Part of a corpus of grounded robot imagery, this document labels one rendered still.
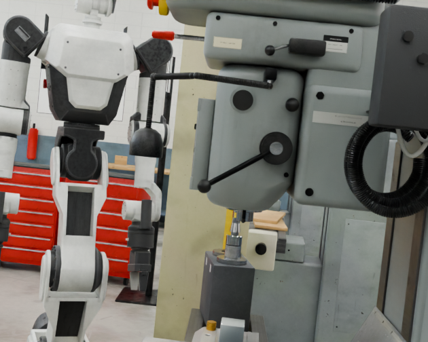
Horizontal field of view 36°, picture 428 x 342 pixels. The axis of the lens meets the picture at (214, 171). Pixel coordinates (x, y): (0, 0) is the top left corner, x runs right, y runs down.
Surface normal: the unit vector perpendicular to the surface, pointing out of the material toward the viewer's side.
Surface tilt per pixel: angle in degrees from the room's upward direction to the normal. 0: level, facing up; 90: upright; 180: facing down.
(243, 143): 90
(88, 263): 66
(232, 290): 90
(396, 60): 90
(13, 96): 92
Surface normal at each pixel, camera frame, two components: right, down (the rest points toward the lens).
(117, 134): -0.03, 0.05
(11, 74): 0.29, 0.12
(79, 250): 0.35, -0.33
